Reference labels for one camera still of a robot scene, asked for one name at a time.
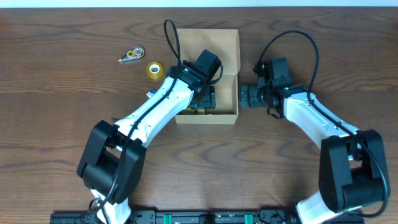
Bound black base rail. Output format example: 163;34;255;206
49;209;365;224

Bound blue white eraser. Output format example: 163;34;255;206
146;89;157;98

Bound yellow sticky note pad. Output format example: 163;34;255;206
180;108;205;115

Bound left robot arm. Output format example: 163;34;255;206
76;58;223;223

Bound yellow tape roll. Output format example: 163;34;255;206
146;62;164;79

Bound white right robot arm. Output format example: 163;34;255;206
240;77;391;223

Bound brown cardboard box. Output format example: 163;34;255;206
175;29;241;125

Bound correction tape dispenser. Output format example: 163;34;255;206
118;45;146;63

